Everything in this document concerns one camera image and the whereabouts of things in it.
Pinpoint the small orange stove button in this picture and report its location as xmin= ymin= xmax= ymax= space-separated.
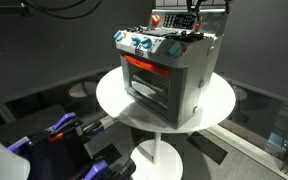
xmin=195 ymin=23 xmax=201 ymax=30

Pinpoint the blue stove knob right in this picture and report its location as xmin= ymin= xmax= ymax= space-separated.
xmin=168 ymin=42 xmax=182 ymax=57

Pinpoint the blue stove knob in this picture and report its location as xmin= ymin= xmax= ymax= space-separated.
xmin=141 ymin=37 xmax=152 ymax=49
xmin=132 ymin=36 xmax=141 ymax=46
xmin=114 ymin=31 xmax=124 ymax=41
xmin=168 ymin=42 xmax=182 ymax=57

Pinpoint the grey toy stove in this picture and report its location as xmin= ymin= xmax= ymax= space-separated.
xmin=114 ymin=0 xmax=229 ymax=128

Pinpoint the blue stove knob left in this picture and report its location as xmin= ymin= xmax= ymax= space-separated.
xmin=114 ymin=31 xmax=124 ymax=41

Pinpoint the large orange round knob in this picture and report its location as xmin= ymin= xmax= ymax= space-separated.
xmin=151 ymin=15 xmax=160 ymax=25

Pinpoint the white round table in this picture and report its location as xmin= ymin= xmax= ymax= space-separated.
xmin=95 ymin=65 xmax=237 ymax=180

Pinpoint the purple clamp upper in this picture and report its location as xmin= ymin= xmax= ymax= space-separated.
xmin=47 ymin=112 xmax=104 ymax=142

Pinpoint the purple clamp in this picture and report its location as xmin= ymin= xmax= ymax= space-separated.
xmin=47 ymin=112 xmax=104 ymax=142
xmin=81 ymin=159 xmax=136 ymax=180

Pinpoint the purple clamp lower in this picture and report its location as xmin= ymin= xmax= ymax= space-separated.
xmin=81 ymin=159 xmax=136 ymax=180

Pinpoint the orange oven door handle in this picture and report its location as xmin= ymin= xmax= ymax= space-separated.
xmin=124 ymin=55 xmax=170 ymax=76

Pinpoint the black cable overhead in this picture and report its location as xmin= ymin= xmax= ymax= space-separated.
xmin=17 ymin=0 xmax=103 ymax=20

